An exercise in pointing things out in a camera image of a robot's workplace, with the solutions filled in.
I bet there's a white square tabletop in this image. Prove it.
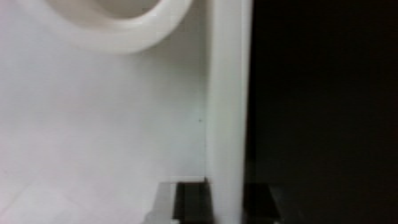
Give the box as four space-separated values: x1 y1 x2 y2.
0 0 254 224

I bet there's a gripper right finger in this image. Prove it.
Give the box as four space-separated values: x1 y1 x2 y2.
244 183 283 224

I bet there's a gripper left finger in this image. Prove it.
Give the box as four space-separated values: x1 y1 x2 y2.
144 181 213 224

